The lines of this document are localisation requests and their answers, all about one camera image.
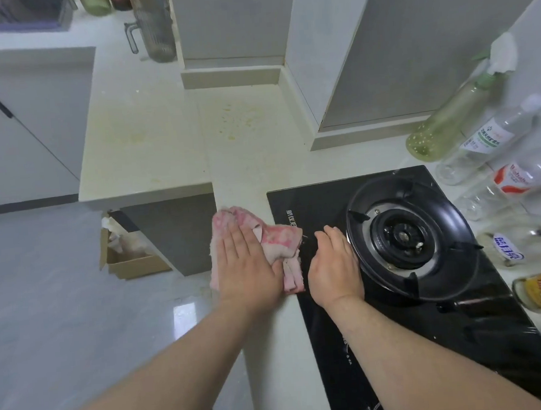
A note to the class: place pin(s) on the person's left hand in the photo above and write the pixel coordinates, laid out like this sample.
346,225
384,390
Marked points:
247,277

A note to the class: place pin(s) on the person's right hand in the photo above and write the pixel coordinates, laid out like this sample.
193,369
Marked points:
336,271

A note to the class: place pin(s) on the pink dish cloth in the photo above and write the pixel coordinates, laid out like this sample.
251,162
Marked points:
277,238

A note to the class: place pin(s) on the dark tinted drinking glass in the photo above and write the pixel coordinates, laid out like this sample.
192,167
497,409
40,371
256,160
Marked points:
157,31

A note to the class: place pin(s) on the person's left forearm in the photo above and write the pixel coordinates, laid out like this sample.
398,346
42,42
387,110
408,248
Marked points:
162,383

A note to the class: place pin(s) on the person's right forearm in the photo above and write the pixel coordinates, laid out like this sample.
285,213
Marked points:
422,367

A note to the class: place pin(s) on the white countertop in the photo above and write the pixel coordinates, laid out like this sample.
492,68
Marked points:
134,142

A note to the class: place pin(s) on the black round stove burner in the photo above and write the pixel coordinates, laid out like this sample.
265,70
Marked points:
405,237

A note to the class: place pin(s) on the large open cardboard box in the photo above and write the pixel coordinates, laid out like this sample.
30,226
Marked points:
137,265

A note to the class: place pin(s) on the black glass gas stove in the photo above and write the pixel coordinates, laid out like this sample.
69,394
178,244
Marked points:
465,328

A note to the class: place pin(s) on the green pump clear bottle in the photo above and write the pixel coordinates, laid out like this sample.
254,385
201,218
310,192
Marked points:
510,245

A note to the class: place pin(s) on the clear bottle yellowish oil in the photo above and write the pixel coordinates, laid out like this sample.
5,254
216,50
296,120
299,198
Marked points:
448,123

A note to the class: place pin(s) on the clear bottle red label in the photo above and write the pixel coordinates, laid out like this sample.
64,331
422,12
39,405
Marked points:
511,181

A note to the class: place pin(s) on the clear bottle white label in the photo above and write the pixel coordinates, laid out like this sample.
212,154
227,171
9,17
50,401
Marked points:
486,139

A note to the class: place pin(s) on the green tinted ribbed glass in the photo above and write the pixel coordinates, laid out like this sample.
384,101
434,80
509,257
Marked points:
96,3

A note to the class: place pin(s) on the dark sink drain basket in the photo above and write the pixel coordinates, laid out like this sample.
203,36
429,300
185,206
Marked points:
21,14

